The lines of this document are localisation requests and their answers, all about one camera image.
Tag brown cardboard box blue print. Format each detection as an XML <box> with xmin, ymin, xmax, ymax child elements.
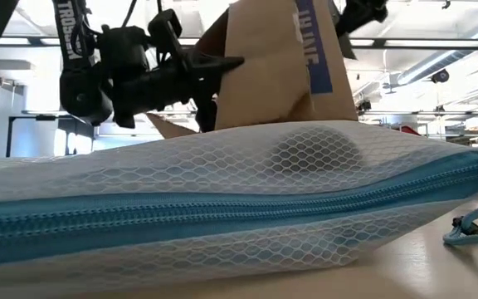
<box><xmin>145</xmin><ymin>0</ymin><xmax>359</xmax><ymax>140</ymax></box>

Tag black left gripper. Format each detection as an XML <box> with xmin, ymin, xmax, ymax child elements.
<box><xmin>97</xmin><ymin>24</ymin><xmax>246</xmax><ymax>134</ymax></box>

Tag red storage bins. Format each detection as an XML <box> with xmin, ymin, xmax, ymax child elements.
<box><xmin>396</xmin><ymin>125</ymin><xmax>422</xmax><ymax>136</ymax></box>

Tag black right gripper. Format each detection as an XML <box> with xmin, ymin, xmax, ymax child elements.
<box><xmin>333</xmin><ymin>0</ymin><xmax>389</xmax><ymax>61</ymax></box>

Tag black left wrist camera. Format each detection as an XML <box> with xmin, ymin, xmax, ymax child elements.
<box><xmin>147</xmin><ymin>7</ymin><xmax>190</xmax><ymax>71</ymax></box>

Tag black desk stand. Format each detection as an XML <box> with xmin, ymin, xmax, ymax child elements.
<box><xmin>4</xmin><ymin>114</ymin><xmax>95</xmax><ymax>159</ymax></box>

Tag white mesh pouch blue trim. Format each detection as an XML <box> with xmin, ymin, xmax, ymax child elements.
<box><xmin>0</xmin><ymin>120</ymin><xmax>478</xmax><ymax>292</ymax></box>

